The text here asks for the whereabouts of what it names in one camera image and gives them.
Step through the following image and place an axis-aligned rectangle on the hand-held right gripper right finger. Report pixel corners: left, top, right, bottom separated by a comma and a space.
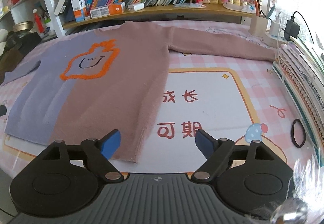
191, 129, 279, 181

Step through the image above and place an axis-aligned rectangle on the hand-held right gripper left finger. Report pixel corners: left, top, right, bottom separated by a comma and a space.
38, 129, 124, 182

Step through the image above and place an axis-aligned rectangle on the pink and purple sweater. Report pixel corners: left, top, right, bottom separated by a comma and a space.
1, 21, 276, 164

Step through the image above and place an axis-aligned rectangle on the gold metal bowl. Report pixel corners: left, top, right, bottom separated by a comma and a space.
13, 21, 34, 33

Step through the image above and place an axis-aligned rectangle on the red bottle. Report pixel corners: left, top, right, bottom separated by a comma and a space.
34, 9, 43, 33

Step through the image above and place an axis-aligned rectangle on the shiny silver ornament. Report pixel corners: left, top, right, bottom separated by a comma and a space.
271, 199, 308, 224

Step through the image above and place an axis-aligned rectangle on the stack of notebooks and books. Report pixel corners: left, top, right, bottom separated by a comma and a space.
272, 35, 324, 169

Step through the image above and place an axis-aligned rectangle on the upright orange and white box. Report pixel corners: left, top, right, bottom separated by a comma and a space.
69, 0, 85, 23

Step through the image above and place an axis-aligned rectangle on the beige pen holder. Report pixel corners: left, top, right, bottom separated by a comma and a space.
249, 15, 270, 37

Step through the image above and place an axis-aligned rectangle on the long orange and white box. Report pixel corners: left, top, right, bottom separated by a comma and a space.
90, 1, 126, 19

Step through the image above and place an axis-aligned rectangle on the wooden shelf board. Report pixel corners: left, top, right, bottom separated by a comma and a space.
62, 4, 254, 30

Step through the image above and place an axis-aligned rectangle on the white USB charger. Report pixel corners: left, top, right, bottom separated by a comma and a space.
269, 19, 282, 36

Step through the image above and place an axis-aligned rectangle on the pale blue plastic packet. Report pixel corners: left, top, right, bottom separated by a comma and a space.
174, 3, 207, 9

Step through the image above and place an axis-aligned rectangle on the white charger plug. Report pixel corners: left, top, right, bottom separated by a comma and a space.
127, 3, 145, 12

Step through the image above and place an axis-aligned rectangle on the black power adapter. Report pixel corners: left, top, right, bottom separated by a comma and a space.
283, 20, 301, 39

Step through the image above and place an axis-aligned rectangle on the black hair tie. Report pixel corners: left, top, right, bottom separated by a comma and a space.
291, 119, 307, 149

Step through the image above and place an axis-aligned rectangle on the white cable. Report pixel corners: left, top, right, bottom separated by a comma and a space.
276, 12, 283, 61

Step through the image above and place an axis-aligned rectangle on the black cable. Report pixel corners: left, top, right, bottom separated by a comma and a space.
292, 11, 324, 50

